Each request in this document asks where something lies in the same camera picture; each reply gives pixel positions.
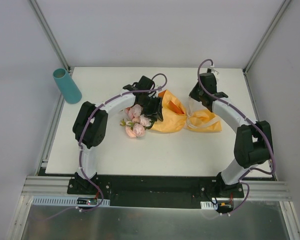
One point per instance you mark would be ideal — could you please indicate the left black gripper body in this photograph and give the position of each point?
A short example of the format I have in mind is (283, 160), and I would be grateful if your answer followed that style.
(154, 108)

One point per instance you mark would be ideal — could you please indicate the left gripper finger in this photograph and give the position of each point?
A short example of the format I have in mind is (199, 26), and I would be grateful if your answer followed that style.
(155, 117)
(157, 109)

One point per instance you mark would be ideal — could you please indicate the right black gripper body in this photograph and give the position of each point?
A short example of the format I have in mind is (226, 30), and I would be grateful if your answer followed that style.
(200, 97)

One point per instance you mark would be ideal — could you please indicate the cream ribbon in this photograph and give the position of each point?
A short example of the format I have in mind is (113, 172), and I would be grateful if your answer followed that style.
(200, 119)

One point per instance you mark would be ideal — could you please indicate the orange wrapping paper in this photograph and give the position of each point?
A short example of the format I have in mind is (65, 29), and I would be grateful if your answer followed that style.
(174, 114)

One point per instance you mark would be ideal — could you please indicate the pink artificial flower bouquet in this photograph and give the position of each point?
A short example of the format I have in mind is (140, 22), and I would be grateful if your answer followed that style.
(136, 123)

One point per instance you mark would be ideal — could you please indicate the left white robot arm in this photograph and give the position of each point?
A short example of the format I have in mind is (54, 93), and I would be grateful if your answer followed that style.
(91, 123)

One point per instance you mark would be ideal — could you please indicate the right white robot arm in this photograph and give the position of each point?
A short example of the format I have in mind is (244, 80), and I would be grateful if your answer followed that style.
(253, 139)

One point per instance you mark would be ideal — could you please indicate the teal cylindrical vase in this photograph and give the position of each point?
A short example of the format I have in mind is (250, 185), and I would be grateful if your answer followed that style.
(67, 86)

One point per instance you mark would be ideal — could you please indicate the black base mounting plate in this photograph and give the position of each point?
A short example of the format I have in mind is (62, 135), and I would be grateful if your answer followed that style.
(176, 192)

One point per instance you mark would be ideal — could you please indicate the right white cable duct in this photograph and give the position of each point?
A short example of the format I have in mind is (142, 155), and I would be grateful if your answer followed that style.
(208, 205)

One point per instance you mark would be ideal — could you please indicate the white cable duct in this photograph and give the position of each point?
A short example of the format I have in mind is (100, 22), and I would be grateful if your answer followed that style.
(208, 205)
(86, 202)

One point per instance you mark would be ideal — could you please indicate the right aluminium frame post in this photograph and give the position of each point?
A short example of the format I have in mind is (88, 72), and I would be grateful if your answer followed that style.
(267, 34)

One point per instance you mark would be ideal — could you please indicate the aluminium front rail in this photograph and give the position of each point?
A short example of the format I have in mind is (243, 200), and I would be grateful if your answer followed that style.
(46, 186)

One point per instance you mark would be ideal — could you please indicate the left white cable duct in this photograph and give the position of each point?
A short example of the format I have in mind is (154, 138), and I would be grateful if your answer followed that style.
(86, 202)

